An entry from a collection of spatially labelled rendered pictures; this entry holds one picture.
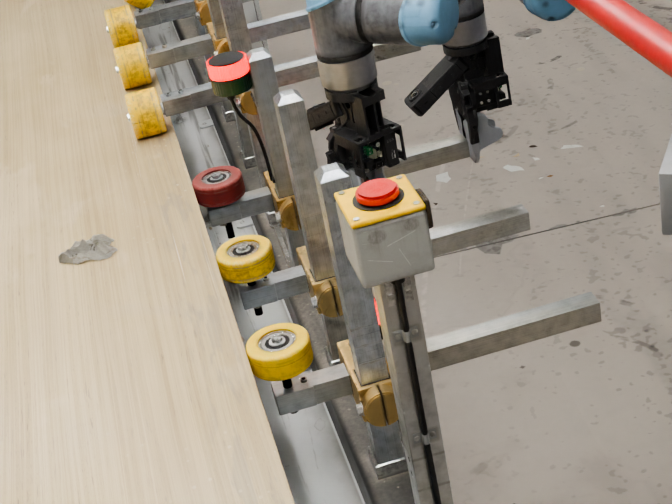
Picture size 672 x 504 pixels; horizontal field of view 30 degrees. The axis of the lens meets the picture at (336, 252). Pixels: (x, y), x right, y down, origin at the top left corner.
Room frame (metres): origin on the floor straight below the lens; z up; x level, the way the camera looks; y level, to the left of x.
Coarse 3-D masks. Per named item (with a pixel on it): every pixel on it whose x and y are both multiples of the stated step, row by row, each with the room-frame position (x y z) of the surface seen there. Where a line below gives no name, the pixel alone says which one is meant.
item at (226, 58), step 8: (216, 56) 1.77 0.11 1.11; (224, 56) 1.77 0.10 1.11; (232, 56) 1.76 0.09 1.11; (240, 56) 1.75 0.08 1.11; (208, 64) 1.75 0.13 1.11; (216, 64) 1.74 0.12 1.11; (224, 64) 1.73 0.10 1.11; (232, 80) 1.73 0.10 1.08; (232, 96) 1.75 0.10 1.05; (256, 96) 1.75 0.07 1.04; (232, 104) 1.76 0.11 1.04; (256, 104) 1.75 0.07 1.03; (240, 112) 1.76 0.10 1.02; (248, 120) 1.76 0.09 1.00; (256, 136) 1.76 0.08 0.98; (264, 152) 1.75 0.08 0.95; (272, 176) 1.76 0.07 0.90
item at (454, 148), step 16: (432, 144) 1.84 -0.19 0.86; (448, 144) 1.83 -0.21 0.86; (464, 144) 1.83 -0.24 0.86; (400, 160) 1.81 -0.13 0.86; (416, 160) 1.82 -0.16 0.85; (432, 160) 1.82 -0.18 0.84; (448, 160) 1.83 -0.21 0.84; (256, 192) 1.80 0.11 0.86; (208, 208) 1.78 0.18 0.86; (224, 208) 1.77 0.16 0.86; (240, 208) 1.78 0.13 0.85; (256, 208) 1.78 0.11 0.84; (272, 208) 1.79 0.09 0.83; (224, 224) 1.78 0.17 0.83
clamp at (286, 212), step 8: (264, 176) 1.84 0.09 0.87; (272, 184) 1.80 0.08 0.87; (272, 192) 1.77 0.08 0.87; (280, 200) 1.74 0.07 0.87; (288, 200) 1.73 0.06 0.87; (280, 208) 1.73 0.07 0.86; (288, 208) 1.72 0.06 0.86; (296, 208) 1.72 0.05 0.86; (280, 216) 1.72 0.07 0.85; (288, 216) 1.72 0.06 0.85; (296, 216) 1.74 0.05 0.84; (288, 224) 1.72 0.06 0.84; (296, 224) 1.72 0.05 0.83
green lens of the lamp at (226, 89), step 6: (246, 78) 1.74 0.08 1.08; (216, 84) 1.74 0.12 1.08; (222, 84) 1.73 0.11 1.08; (228, 84) 1.73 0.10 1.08; (234, 84) 1.73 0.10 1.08; (240, 84) 1.73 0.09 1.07; (246, 84) 1.74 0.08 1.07; (252, 84) 1.75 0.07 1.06; (216, 90) 1.74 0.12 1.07; (222, 90) 1.73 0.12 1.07; (228, 90) 1.73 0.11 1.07; (234, 90) 1.73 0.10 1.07; (240, 90) 1.73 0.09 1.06; (246, 90) 1.74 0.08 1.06; (222, 96) 1.73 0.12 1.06; (228, 96) 1.73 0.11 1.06
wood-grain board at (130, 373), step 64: (0, 0) 3.04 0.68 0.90; (64, 0) 2.93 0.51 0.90; (0, 64) 2.56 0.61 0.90; (64, 64) 2.48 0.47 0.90; (0, 128) 2.20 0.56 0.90; (64, 128) 2.13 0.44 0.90; (128, 128) 2.07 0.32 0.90; (0, 192) 1.91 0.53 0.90; (64, 192) 1.86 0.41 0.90; (128, 192) 1.81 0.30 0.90; (192, 192) 1.77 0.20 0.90; (0, 256) 1.68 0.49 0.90; (128, 256) 1.60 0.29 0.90; (192, 256) 1.56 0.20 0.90; (0, 320) 1.49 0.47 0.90; (64, 320) 1.46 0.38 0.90; (128, 320) 1.42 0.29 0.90; (192, 320) 1.39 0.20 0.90; (0, 384) 1.33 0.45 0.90; (64, 384) 1.30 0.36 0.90; (128, 384) 1.28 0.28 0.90; (192, 384) 1.25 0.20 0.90; (256, 384) 1.22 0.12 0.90; (0, 448) 1.20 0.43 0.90; (64, 448) 1.17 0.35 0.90; (128, 448) 1.15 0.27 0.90; (192, 448) 1.12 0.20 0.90; (256, 448) 1.10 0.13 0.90
